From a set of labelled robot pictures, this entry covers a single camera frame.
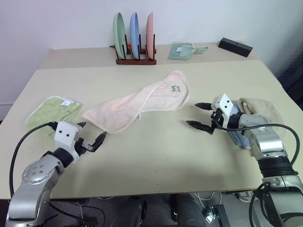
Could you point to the small pale green cloth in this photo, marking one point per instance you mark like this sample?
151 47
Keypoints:
201 49

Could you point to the blue plate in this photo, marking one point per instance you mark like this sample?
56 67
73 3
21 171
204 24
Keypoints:
134 33

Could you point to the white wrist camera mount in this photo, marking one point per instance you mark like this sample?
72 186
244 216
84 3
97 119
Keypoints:
66 133
225 104

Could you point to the teal folded cloth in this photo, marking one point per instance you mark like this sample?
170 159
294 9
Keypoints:
180 53

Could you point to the black power adapter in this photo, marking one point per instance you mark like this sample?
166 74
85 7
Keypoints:
221 216

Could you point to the green folded towel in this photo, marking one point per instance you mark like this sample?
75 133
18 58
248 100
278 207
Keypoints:
47 108

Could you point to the pink towel with embroidery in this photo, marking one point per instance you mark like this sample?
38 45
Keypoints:
123 106

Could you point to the pink plate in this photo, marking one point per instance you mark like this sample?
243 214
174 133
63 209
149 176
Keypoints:
149 33

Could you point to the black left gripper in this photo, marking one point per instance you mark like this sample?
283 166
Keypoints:
82 147

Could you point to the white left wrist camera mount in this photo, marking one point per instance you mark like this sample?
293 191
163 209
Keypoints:
66 133

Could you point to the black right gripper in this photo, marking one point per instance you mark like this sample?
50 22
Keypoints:
217 117

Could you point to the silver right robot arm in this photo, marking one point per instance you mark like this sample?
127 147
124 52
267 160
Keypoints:
267 142

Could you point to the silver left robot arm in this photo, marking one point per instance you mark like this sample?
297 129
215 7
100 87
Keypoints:
35 176

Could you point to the brown wooden plate rack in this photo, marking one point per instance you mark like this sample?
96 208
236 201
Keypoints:
136 62

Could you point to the beige folded towel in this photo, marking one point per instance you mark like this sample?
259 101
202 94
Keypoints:
262 106

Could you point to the black rectangular box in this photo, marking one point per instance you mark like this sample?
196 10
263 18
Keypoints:
234 46

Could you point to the green plate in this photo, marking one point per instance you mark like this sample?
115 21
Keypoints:
118 30

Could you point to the light blue folded towel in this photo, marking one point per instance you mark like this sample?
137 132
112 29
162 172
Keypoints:
239 140

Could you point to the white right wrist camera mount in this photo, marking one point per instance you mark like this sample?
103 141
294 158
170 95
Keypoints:
225 104

